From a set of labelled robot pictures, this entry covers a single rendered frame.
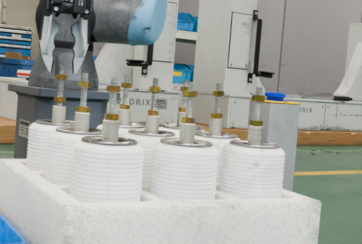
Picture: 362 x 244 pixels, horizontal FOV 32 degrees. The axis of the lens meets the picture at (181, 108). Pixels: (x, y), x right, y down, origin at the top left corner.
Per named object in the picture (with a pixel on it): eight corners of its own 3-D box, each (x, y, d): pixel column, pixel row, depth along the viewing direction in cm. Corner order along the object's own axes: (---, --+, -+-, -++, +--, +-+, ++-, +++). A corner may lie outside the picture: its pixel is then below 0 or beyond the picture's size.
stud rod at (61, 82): (61, 111, 107) (64, 66, 106) (55, 111, 107) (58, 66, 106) (62, 111, 108) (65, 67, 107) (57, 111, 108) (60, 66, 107)
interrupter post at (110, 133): (119, 145, 86) (121, 121, 86) (101, 145, 85) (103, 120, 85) (116, 143, 88) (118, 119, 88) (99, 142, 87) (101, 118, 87)
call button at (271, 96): (259, 101, 123) (260, 91, 123) (277, 102, 125) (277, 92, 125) (272, 103, 120) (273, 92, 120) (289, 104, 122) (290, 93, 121)
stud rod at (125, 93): (126, 118, 112) (130, 75, 112) (121, 118, 112) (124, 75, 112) (126, 118, 113) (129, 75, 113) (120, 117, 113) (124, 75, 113)
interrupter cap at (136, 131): (174, 140, 99) (174, 135, 99) (125, 136, 99) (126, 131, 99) (175, 135, 106) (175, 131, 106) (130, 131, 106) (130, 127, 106)
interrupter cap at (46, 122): (32, 122, 110) (32, 118, 109) (75, 124, 112) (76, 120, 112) (39, 126, 102) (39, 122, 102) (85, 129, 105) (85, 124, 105)
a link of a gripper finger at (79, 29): (75, 74, 103) (70, 16, 102) (71, 74, 108) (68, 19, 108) (94, 72, 103) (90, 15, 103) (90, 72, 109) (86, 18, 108)
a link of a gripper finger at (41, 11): (30, 37, 105) (41, -15, 105) (30, 37, 106) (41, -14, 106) (58, 43, 106) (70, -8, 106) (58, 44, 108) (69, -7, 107)
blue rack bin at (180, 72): (136, 79, 675) (137, 60, 674) (167, 82, 696) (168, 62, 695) (160, 82, 633) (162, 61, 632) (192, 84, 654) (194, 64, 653)
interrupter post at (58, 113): (49, 124, 108) (51, 104, 108) (63, 125, 109) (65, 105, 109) (52, 125, 106) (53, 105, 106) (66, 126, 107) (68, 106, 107)
